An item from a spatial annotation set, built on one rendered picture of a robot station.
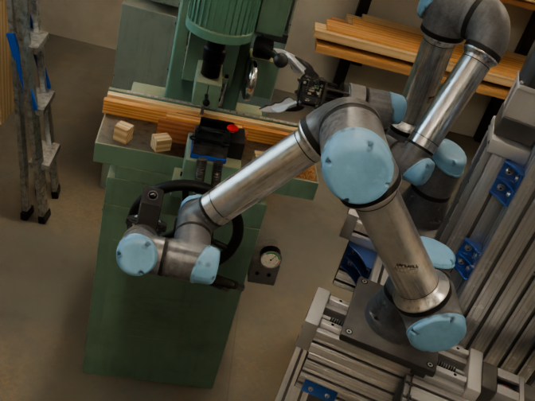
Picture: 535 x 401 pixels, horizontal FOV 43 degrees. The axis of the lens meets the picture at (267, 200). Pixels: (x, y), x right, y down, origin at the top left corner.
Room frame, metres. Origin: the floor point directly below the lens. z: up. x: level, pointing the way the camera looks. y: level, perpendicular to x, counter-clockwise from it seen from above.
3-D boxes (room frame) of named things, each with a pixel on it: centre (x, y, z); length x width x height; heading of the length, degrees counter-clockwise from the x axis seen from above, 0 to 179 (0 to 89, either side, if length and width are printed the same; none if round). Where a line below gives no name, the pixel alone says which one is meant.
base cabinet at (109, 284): (1.79, 0.27, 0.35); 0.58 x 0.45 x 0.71; 12
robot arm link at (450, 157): (1.71, -0.43, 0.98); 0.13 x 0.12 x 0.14; 58
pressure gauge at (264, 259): (1.52, -0.05, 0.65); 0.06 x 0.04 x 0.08; 102
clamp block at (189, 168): (1.49, 0.17, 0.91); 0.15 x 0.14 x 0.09; 102
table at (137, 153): (1.57, 0.18, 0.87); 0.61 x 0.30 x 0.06; 102
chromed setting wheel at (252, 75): (1.82, 0.15, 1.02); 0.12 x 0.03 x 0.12; 12
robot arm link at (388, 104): (1.58, -0.21, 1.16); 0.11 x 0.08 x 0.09; 102
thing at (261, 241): (1.58, -0.04, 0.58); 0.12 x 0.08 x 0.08; 12
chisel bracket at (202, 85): (1.69, 0.25, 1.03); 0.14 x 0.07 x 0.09; 12
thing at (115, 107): (1.68, 0.18, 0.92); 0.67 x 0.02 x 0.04; 102
